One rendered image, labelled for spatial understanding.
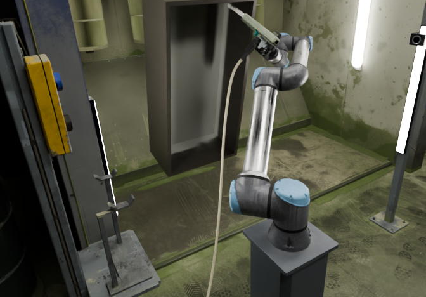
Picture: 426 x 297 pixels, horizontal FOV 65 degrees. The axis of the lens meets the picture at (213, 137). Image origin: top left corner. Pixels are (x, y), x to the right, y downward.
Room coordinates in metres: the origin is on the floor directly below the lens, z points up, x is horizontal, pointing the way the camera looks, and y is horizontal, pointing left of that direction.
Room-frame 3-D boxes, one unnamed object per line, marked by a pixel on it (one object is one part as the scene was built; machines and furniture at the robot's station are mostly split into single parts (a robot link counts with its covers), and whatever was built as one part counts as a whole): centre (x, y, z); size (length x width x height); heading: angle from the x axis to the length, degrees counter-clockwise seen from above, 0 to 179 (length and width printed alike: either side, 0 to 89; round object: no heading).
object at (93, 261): (0.92, 0.38, 0.78); 0.31 x 0.23 x 0.01; 29
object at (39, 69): (0.87, 0.45, 1.42); 0.12 x 0.06 x 0.26; 29
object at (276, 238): (1.19, -0.32, 0.69); 0.19 x 0.19 x 0.10
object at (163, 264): (2.19, -0.57, 0.02); 2.70 x 0.03 x 0.04; 119
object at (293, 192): (1.19, -0.32, 0.83); 0.17 x 0.15 x 0.18; 72
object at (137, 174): (3.15, -0.04, 0.11); 2.70 x 0.02 x 0.13; 119
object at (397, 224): (2.01, -1.31, 0.01); 0.20 x 0.20 x 0.01; 29
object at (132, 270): (0.93, 0.36, 0.95); 0.26 x 0.15 x 0.32; 29
